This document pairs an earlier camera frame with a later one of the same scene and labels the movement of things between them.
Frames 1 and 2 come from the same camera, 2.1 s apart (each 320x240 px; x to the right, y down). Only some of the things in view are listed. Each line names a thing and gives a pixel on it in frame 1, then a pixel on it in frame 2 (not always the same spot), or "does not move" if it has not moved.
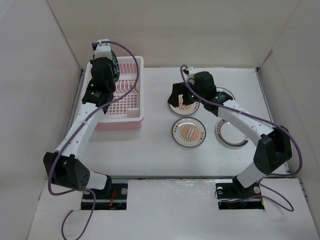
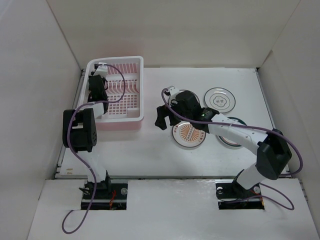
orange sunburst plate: (189, 132) does not move
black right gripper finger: (188, 99) → (174, 120)
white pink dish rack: (128, 112) does not move
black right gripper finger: (178, 89) → (162, 111)
